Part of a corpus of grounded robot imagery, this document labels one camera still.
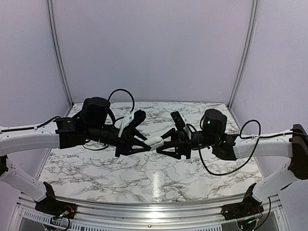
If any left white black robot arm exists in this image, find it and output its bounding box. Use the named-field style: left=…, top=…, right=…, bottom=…
left=0, top=97, right=151, bottom=214

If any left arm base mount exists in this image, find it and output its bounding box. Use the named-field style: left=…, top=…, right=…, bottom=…
left=35, top=182, right=77, bottom=219

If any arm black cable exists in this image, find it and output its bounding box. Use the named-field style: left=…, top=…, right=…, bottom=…
left=0, top=89, right=135, bottom=151
left=186, top=119, right=308, bottom=176

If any aluminium corner post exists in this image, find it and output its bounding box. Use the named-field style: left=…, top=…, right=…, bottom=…
left=46, top=0, right=74, bottom=107
left=227, top=0, right=259, bottom=110

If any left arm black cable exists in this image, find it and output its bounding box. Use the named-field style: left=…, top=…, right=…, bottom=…
left=0, top=89, right=135, bottom=151

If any left aluminium corner post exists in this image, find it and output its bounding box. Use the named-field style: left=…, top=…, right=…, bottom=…
left=46, top=0, right=74, bottom=107

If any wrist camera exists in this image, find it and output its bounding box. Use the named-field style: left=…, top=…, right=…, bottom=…
left=170, top=111, right=190, bottom=138
left=118, top=110, right=146, bottom=138

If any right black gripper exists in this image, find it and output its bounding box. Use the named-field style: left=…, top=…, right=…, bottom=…
left=154, top=128, right=218, bottom=159

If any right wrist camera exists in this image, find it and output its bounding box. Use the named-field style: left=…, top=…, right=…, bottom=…
left=170, top=111, right=190, bottom=138

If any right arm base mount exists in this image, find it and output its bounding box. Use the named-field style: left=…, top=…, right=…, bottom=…
left=221, top=183, right=264, bottom=220

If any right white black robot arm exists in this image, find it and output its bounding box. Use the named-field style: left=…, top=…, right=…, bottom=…
left=156, top=109, right=308, bottom=216

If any right aluminium corner post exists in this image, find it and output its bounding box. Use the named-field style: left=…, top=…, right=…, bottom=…
left=227, top=0, right=259, bottom=110

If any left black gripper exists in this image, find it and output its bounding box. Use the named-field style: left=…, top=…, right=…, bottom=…
left=86, top=123, right=151, bottom=157

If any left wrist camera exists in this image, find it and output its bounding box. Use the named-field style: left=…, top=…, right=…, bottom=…
left=118, top=110, right=146, bottom=138

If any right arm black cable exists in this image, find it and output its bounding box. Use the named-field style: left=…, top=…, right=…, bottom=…
left=186, top=119, right=308, bottom=176

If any aluminium front rail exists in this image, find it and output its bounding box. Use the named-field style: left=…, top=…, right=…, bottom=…
left=14, top=192, right=282, bottom=231

